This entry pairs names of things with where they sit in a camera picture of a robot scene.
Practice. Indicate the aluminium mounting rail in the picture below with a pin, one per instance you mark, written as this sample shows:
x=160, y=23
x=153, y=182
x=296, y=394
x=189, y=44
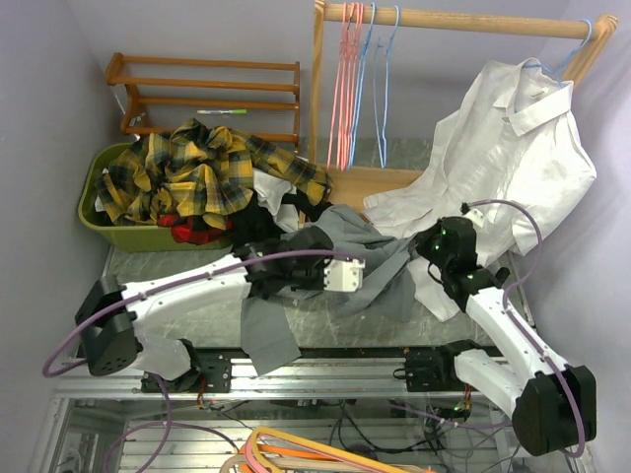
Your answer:
x=319, y=373

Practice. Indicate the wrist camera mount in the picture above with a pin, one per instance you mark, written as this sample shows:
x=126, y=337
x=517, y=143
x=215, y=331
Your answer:
x=343, y=276
x=473, y=214

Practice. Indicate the white garment in pile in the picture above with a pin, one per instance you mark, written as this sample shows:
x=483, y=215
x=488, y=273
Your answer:
x=270, y=193

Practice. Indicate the pink wire hangers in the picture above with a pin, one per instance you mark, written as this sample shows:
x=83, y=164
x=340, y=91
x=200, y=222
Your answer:
x=342, y=114

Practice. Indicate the blue hanger holding white shirt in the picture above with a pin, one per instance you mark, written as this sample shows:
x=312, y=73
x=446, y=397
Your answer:
x=556, y=73

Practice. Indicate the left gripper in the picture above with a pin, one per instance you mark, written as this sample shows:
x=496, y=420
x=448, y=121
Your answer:
x=318, y=283

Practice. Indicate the green white pen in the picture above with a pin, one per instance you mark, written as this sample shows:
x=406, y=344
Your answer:
x=233, y=111

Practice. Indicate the grey button shirt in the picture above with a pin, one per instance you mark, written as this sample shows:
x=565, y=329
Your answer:
x=364, y=271

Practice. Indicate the wooden shoe rack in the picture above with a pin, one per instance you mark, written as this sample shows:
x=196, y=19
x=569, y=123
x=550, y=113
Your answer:
x=162, y=92

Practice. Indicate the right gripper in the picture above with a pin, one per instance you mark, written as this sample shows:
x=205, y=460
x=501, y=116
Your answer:
x=423, y=237

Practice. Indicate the white hanging shirt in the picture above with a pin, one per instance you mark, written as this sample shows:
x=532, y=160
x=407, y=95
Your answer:
x=513, y=144

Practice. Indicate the orange pink hangers below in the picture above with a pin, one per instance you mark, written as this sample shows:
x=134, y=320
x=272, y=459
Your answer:
x=269, y=450

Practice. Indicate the yellow plaid shirt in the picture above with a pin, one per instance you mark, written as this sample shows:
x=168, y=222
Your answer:
x=198, y=171

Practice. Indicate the wooden clothes rack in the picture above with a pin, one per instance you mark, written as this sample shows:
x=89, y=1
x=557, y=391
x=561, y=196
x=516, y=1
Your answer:
x=352, y=186

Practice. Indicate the red garment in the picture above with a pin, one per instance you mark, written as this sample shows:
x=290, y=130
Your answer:
x=192, y=229

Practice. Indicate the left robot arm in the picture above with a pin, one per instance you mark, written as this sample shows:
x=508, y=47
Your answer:
x=122, y=338

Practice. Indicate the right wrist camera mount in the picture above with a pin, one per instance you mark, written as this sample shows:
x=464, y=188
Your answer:
x=473, y=214

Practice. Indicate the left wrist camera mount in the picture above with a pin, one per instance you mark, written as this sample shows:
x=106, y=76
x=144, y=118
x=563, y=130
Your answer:
x=343, y=276

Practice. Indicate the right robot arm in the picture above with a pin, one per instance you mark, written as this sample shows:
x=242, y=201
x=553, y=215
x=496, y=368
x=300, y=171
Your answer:
x=551, y=404

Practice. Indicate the black garment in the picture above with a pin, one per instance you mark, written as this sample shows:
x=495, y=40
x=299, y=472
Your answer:
x=257, y=223

